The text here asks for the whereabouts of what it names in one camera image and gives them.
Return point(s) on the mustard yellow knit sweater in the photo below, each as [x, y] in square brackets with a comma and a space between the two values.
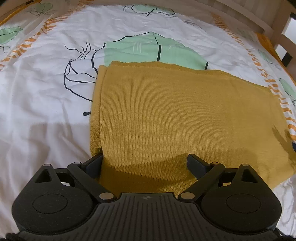
[180, 115]

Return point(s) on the white leaf-print bed cover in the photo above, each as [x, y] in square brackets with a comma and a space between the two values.
[46, 97]

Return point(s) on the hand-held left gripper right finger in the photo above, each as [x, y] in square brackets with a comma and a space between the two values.
[196, 165]

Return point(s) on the orange bed sheet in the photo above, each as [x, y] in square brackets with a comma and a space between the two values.
[268, 44]

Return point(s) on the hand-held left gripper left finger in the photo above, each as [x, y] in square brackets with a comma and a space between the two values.
[94, 166]

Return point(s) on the light wooden bed frame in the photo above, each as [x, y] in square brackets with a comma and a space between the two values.
[259, 14]

